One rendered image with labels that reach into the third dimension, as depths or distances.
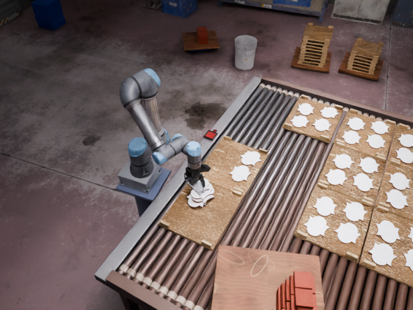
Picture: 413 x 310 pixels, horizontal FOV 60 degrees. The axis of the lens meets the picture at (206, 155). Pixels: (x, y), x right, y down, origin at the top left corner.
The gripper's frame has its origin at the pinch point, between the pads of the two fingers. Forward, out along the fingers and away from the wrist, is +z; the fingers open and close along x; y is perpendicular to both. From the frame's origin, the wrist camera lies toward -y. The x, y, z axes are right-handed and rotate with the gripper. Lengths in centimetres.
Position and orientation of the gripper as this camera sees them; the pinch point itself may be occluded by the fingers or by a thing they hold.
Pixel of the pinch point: (198, 186)
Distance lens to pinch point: 215.8
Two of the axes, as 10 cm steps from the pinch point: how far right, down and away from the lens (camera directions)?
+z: 0.0, 7.0, 7.1
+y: -7.6, 4.6, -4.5
